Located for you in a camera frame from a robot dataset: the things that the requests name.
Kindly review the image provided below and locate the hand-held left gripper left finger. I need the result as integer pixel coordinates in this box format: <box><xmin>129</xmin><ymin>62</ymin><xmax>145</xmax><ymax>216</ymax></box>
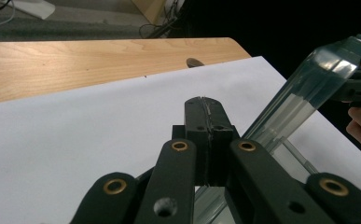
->
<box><xmin>172</xmin><ymin>96</ymin><xmax>212</xmax><ymax>188</ymax></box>

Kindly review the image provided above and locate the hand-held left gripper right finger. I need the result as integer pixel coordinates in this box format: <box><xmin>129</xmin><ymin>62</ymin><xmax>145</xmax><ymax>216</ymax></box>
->
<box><xmin>204</xmin><ymin>96</ymin><xmax>242</xmax><ymax>187</ymax></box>

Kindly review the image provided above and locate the clear grey plastic compartment box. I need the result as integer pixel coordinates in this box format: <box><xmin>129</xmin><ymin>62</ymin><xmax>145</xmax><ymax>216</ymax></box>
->
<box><xmin>193</xmin><ymin>33</ymin><xmax>361</xmax><ymax>224</ymax></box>

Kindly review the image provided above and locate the dark round table grommet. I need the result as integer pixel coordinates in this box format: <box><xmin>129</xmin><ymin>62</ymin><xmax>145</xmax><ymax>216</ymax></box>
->
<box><xmin>186</xmin><ymin>57</ymin><xmax>205</xmax><ymax>69</ymax></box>

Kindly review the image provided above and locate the black curtain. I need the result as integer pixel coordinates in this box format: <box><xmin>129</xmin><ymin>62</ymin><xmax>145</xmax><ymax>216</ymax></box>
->
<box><xmin>168</xmin><ymin>0</ymin><xmax>361</xmax><ymax>162</ymax></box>

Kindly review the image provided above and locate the white table sheet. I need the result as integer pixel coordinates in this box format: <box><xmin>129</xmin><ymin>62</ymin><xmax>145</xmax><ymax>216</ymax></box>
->
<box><xmin>0</xmin><ymin>55</ymin><xmax>361</xmax><ymax>224</ymax></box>

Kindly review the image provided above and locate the folded white paper sheet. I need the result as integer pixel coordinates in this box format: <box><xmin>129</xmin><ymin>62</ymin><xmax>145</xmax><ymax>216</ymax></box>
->
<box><xmin>0</xmin><ymin>0</ymin><xmax>57</xmax><ymax>21</ymax></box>

